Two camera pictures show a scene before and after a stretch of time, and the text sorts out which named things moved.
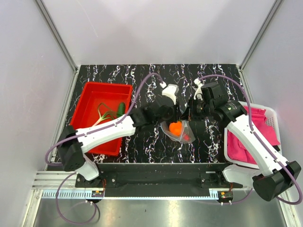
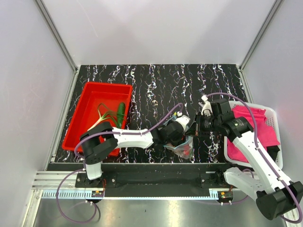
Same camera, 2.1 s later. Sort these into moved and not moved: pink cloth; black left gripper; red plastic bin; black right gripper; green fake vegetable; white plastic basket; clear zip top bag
Moved: black left gripper; black right gripper; clear zip top bag
Not moved: red plastic bin; pink cloth; green fake vegetable; white plastic basket
